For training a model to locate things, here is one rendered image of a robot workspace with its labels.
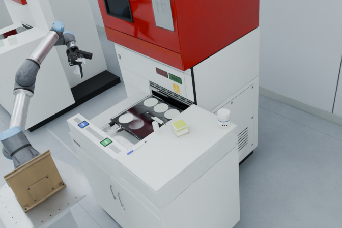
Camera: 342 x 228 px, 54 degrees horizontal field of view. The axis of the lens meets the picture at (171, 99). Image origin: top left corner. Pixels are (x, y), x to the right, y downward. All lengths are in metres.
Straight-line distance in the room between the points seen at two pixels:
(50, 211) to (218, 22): 1.43
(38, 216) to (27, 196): 0.12
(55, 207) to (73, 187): 0.15
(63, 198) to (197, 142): 0.79
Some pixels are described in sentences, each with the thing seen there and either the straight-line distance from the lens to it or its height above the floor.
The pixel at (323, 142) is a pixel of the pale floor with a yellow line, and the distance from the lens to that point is 3.36.
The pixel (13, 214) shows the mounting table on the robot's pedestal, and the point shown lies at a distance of 2.07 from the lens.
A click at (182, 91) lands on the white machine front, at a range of 2.18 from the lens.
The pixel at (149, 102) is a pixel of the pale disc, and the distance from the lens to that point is 2.35.
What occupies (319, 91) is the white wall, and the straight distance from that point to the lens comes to 3.49.
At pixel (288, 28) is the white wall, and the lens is 3.36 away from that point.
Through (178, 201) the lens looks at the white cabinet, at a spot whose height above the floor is 0.77.
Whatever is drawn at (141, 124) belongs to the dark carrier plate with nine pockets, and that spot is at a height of 0.90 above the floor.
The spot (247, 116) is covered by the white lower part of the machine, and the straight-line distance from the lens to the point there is 2.75.
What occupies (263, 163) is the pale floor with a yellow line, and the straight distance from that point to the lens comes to 3.09.
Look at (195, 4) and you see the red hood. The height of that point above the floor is 1.58.
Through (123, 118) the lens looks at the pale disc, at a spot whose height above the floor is 0.90.
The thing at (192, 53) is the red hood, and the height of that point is 1.31.
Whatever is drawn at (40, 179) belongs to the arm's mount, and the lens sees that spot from 1.96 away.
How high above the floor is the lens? 2.23
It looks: 35 degrees down
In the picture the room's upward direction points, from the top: 9 degrees counter-clockwise
